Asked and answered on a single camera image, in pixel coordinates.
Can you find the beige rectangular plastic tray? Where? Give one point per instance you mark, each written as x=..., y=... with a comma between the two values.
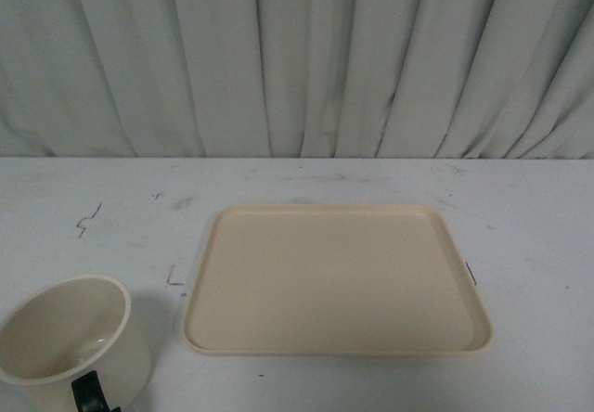
x=318, y=279

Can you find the cream mug with smiley face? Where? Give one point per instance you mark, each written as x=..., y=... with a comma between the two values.
x=76, y=346

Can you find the grey pleated curtain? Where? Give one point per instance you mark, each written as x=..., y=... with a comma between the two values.
x=472, y=79

